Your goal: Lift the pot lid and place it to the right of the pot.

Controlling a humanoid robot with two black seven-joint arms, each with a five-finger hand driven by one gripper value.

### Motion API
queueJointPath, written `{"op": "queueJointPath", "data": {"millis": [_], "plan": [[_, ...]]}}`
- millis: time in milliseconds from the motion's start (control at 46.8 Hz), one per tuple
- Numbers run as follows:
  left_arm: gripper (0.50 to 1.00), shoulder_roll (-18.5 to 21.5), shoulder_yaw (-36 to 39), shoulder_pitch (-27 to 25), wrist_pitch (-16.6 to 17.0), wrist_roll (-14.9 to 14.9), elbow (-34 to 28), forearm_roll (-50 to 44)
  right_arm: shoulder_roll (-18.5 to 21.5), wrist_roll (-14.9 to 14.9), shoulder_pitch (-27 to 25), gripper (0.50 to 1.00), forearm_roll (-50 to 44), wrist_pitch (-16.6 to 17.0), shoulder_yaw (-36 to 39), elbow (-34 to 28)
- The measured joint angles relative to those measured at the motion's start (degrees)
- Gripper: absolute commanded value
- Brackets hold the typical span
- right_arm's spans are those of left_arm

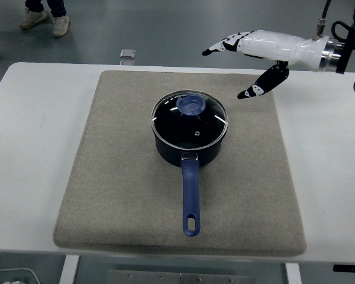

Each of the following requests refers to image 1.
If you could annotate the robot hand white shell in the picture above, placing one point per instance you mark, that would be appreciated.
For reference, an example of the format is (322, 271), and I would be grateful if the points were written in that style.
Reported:
(272, 44)

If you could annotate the glass lid with blue knob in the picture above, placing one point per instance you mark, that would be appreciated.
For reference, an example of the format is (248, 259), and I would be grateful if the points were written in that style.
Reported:
(177, 127)

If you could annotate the silver floor socket plate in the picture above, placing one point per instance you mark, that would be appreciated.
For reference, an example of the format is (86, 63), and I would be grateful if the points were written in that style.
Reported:
(127, 62)
(127, 53)

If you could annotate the beige fabric mat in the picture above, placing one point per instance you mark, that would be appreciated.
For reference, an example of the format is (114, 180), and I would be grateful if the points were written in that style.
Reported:
(121, 177)

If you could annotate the person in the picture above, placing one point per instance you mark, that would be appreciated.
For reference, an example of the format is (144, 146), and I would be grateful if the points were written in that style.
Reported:
(60, 25)

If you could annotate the white table leg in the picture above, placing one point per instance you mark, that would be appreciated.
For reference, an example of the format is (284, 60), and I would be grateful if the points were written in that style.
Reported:
(293, 274)
(68, 270)

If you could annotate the black flat bar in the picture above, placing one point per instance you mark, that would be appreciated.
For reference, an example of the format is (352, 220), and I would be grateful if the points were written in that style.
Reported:
(350, 268)

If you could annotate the grey metal plate with screws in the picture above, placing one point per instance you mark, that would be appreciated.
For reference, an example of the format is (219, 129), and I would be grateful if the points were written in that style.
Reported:
(180, 278)

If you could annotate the grey bin with white rim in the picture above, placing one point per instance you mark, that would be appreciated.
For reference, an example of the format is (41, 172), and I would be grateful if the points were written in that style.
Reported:
(6, 273)

